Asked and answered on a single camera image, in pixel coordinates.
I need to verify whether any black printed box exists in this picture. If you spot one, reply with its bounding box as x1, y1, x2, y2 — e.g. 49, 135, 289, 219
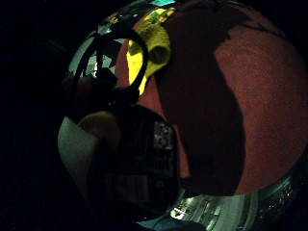
87, 105, 181, 223

